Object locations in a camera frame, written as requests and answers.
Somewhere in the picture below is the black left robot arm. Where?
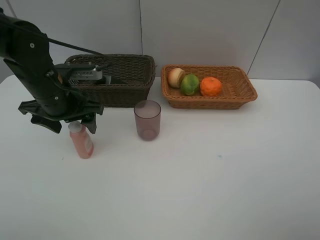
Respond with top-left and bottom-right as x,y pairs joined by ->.
0,12 -> 104,134

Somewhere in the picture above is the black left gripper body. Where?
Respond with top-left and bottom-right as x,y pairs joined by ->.
17,72 -> 104,122

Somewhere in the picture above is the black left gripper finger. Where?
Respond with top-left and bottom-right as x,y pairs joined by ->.
30,115 -> 62,134
81,113 -> 97,134

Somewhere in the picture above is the pink bottle white cap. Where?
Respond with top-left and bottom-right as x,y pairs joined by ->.
68,121 -> 94,159

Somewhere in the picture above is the red yellow half peach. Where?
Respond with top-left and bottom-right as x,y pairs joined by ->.
167,67 -> 186,89

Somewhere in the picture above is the orange wicker basket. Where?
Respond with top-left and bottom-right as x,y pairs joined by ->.
161,64 -> 258,110

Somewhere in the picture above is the green papaya fruit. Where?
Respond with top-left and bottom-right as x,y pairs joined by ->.
180,74 -> 200,96

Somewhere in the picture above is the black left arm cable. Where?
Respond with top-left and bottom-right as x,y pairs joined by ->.
0,13 -> 106,56

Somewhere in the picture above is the orange tangerine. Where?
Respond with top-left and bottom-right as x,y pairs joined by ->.
200,77 -> 223,97

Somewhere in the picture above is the translucent purple plastic cup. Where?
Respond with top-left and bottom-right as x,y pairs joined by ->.
133,100 -> 162,141

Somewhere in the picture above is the dark grey pump bottle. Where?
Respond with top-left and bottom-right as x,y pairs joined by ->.
97,75 -> 128,85

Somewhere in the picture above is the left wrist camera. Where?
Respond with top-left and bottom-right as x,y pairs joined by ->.
55,63 -> 111,85

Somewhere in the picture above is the dark brown wicker basket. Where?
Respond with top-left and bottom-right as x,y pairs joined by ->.
65,54 -> 156,108

